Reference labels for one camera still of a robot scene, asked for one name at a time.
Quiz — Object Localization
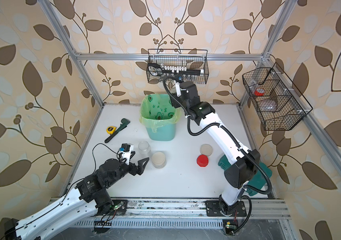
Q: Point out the black socket set rail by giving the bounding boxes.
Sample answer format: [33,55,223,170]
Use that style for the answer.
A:
[147,63,205,77]

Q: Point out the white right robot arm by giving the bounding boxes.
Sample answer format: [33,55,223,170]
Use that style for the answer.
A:
[160,75,272,216]

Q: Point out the red object in basket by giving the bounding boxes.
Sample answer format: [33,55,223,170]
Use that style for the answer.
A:
[253,88,265,97]

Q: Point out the black wire basket wall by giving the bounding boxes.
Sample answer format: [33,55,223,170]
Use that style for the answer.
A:
[146,48,209,85]
[242,63,313,131]

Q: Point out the red jar lid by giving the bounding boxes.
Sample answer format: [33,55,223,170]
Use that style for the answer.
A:
[196,155,209,167]

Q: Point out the clear peanut jar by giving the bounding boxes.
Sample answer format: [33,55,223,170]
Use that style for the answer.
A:
[138,141,152,158]

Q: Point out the black wire basket right wall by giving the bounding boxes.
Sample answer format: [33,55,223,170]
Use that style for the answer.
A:
[242,63,313,131]

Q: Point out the black wire basket back wall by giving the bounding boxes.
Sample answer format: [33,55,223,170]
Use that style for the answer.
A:
[146,48,209,85]

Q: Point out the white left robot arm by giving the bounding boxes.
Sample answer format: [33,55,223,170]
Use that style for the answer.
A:
[1,158,150,240]

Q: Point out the yellow tape measure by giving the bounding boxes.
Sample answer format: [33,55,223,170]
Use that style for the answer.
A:
[106,126,117,135]

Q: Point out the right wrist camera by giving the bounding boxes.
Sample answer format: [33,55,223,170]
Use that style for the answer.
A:
[175,82,181,97]

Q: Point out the green bin with bag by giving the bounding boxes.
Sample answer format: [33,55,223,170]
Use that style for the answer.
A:
[140,94,181,142]

